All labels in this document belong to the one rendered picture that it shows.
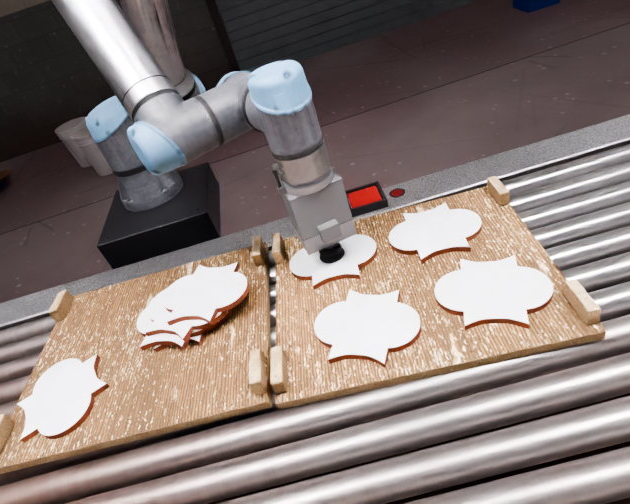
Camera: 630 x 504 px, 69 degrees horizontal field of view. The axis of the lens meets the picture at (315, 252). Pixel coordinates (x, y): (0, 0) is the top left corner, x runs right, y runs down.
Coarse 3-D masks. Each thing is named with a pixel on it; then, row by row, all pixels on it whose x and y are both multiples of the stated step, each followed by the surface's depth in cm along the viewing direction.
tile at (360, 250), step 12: (348, 240) 78; (360, 240) 77; (372, 240) 76; (300, 252) 79; (348, 252) 76; (360, 252) 75; (372, 252) 74; (300, 264) 77; (312, 264) 76; (324, 264) 75; (336, 264) 74; (348, 264) 73; (360, 264) 73; (300, 276) 74; (312, 276) 73; (324, 276) 73; (336, 276) 72; (348, 276) 72
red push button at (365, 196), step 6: (372, 186) 92; (354, 192) 92; (360, 192) 92; (366, 192) 91; (372, 192) 91; (378, 192) 90; (354, 198) 91; (360, 198) 90; (366, 198) 90; (372, 198) 89; (378, 198) 89; (354, 204) 89; (360, 204) 89
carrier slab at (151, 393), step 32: (224, 256) 86; (128, 288) 86; (160, 288) 84; (256, 288) 76; (64, 320) 84; (96, 320) 81; (128, 320) 79; (256, 320) 71; (64, 352) 77; (96, 352) 75; (128, 352) 73; (160, 352) 71; (192, 352) 69; (224, 352) 67; (32, 384) 73; (128, 384) 67; (160, 384) 66; (192, 384) 64; (224, 384) 63; (96, 416) 64; (128, 416) 63; (160, 416) 61; (192, 416) 60; (224, 416) 60; (32, 448) 63; (64, 448) 62; (96, 448) 61
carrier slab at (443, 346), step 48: (480, 192) 80; (288, 240) 85; (384, 240) 77; (480, 240) 71; (528, 240) 68; (288, 288) 74; (336, 288) 71; (384, 288) 69; (432, 288) 66; (288, 336) 66; (432, 336) 60; (480, 336) 58; (528, 336) 56; (576, 336) 54; (288, 384) 60; (336, 384) 58; (384, 384) 57
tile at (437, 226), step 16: (448, 208) 78; (400, 224) 78; (416, 224) 76; (432, 224) 75; (448, 224) 74; (464, 224) 73; (480, 224) 72; (400, 240) 74; (416, 240) 73; (432, 240) 72; (448, 240) 71; (464, 240) 70; (432, 256) 71
